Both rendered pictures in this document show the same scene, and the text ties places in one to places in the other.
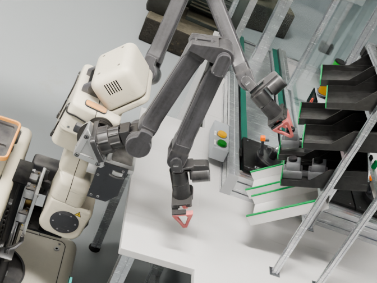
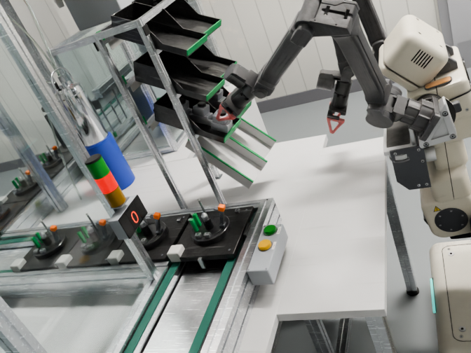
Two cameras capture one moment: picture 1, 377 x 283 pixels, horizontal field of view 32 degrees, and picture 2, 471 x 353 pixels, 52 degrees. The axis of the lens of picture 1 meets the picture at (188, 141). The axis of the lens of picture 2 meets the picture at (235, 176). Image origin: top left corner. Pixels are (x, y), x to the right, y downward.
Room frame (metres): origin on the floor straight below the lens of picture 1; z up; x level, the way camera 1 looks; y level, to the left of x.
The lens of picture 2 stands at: (3.31, 0.65, 1.87)
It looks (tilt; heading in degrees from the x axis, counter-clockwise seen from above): 28 degrees down; 219
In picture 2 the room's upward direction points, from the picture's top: 23 degrees counter-clockwise
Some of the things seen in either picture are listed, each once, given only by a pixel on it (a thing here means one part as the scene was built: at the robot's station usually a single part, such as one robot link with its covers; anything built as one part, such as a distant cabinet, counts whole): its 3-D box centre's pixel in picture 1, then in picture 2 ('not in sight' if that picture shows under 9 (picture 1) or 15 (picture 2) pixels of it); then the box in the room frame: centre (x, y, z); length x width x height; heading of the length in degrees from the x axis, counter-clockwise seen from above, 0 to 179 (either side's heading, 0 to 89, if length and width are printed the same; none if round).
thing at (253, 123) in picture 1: (266, 136); (180, 313); (2.63, -0.31, 0.91); 0.84 x 0.28 x 0.10; 10
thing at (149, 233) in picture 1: (215, 196); (287, 220); (2.12, -0.19, 0.84); 0.90 x 0.70 x 0.03; 13
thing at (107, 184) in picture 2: not in sight; (106, 181); (2.54, -0.43, 1.34); 0.05 x 0.05 x 0.05
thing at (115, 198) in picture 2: (326, 87); (114, 195); (2.54, -0.43, 1.29); 0.05 x 0.05 x 0.05
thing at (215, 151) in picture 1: (219, 140); (268, 253); (2.37, -0.12, 0.93); 0.21 x 0.07 x 0.06; 10
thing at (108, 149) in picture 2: not in sight; (108, 162); (1.88, -1.24, 1.00); 0.16 x 0.16 x 0.27
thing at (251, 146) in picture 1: (269, 163); (212, 233); (2.33, -0.34, 0.96); 0.24 x 0.24 x 0.02; 10
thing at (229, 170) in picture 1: (231, 124); (234, 305); (2.57, -0.14, 0.91); 0.89 x 0.06 x 0.11; 10
